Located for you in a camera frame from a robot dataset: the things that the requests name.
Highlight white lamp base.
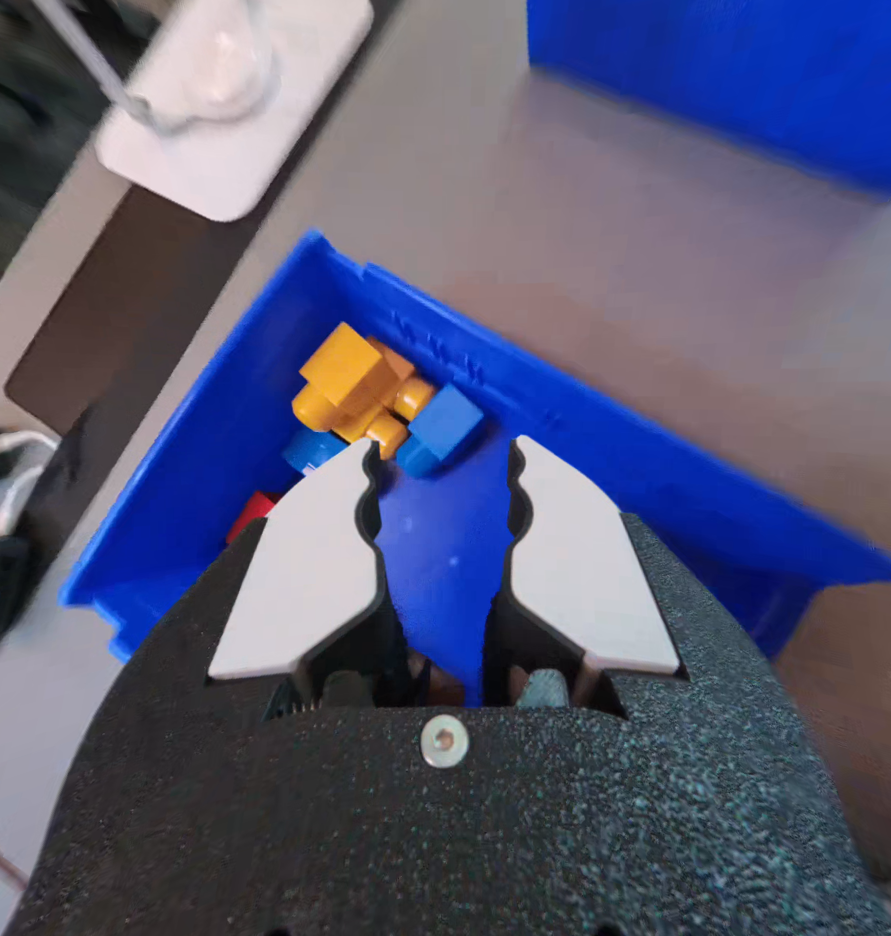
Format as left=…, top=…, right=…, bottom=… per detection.
left=94, top=0, right=375, bottom=223

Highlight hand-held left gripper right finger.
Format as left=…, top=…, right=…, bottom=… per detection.
left=486, top=436, right=682, bottom=709

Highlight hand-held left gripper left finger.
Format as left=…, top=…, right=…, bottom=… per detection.
left=207, top=440, right=389, bottom=709

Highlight large blue plastic bin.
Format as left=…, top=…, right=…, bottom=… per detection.
left=526, top=0, right=891, bottom=202

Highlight dark mat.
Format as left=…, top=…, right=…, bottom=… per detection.
left=5, top=186, right=259, bottom=440

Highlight white cable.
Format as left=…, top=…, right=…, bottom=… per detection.
left=0, top=430, right=60, bottom=536

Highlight yellow toy block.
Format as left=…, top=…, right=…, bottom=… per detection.
left=292, top=322, right=395, bottom=444

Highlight orange toy block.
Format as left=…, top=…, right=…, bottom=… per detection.
left=363, top=338, right=437, bottom=462

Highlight blue round-stud toy block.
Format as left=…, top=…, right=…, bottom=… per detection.
left=280, top=429, right=348, bottom=478

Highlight red toy block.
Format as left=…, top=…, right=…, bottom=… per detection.
left=226, top=491, right=282, bottom=544

